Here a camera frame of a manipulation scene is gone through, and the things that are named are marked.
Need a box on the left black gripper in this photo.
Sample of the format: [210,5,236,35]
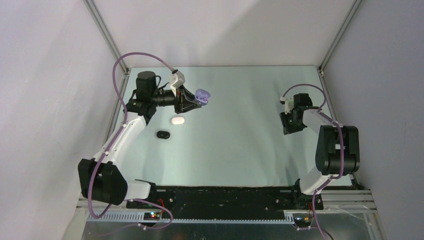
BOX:
[150,84,201,114]

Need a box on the purple earbud charging case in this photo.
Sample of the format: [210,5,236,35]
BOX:
[194,88,211,106]

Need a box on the white earbud charging case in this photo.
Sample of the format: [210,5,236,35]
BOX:
[170,116,185,125]

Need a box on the black earbud charging case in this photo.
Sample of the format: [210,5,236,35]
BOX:
[156,130,171,140]

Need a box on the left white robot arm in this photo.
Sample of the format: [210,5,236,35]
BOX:
[77,70,211,208]

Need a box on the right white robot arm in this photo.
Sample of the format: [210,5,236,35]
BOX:
[280,93,360,209]

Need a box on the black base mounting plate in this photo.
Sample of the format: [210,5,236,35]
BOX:
[126,185,324,217]

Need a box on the right controller circuit board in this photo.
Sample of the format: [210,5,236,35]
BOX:
[293,217,314,229]

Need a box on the controller circuit board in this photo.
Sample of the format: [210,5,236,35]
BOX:
[143,212,161,221]
[293,217,314,229]

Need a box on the left controller circuit board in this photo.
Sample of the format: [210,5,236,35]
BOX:
[143,212,161,221]

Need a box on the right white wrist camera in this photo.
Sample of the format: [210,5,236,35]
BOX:
[279,96,294,115]

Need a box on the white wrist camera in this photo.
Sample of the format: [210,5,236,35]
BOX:
[279,96,294,115]
[168,69,186,96]

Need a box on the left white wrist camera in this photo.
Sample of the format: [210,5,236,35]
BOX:
[168,69,186,96]

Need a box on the right aluminium frame post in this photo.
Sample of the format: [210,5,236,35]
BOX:
[318,0,364,72]

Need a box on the aluminium frame post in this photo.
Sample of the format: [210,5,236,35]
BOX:
[318,0,364,72]
[82,0,129,74]

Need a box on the left aluminium frame post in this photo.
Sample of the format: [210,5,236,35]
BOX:
[82,0,129,74]

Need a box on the grey slotted cable duct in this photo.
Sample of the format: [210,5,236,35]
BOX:
[86,211,295,224]

